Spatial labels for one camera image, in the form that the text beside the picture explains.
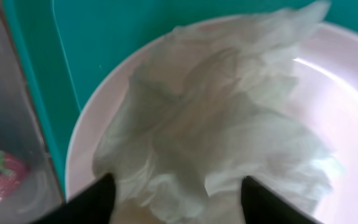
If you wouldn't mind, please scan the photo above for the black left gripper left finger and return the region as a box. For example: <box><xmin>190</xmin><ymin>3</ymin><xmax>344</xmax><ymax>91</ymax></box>
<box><xmin>33</xmin><ymin>174</ymin><xmax>116</xmax><ymax>224</ymax></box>

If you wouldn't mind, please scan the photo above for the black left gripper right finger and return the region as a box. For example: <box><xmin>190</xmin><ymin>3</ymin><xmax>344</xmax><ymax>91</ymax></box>
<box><xmin>241</xmin><ymin>176</ymin><xmax>318</xmax><ymax>224</ymax></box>

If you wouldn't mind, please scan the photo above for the white napkin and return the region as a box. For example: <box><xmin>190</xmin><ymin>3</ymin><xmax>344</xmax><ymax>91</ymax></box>
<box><xmin>93</xmin><ymin>1</ymin><xmax>333</xmax><ymax>223</ymax></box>

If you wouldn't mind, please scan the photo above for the white round plate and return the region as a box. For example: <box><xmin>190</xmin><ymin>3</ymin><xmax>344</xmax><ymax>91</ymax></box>
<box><xmin>65</xmin><ymin>22</ymin><xmax>358</xmax><ymax>223</ymax></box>

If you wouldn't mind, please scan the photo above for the clear plastic bin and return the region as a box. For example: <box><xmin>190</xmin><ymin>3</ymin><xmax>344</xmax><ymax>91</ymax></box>
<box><xmin>0</xmin><ymin>1</ymin><xmax>63</xmax><ymax>223</ymax></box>

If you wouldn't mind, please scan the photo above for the teal plastic tray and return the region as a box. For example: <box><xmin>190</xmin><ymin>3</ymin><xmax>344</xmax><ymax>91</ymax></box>
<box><xmin>1</xmin><ymin>0</ymin><xmax>358</xmax><ymax>194</ymax></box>

